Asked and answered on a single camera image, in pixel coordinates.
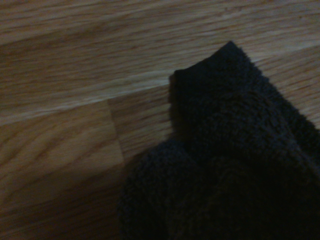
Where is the dark grey terry cloth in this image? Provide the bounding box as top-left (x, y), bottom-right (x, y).
top-left (116, 40), bottom-right (320, 240)

